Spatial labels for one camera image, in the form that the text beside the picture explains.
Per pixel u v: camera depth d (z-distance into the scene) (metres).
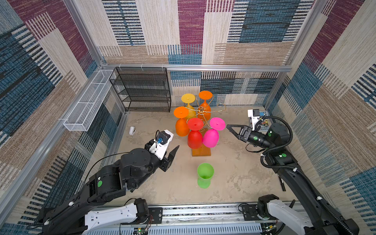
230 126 0.65
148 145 0.48
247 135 0.59
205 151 0.95
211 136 0.74
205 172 0.79
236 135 0.64
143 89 1.11
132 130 1.01
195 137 0.74
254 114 0.62
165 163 0.47
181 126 0.78
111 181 0.38
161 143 0.43
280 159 0.52
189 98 0.80
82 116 0.92
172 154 0.48
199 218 0.73
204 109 0.87
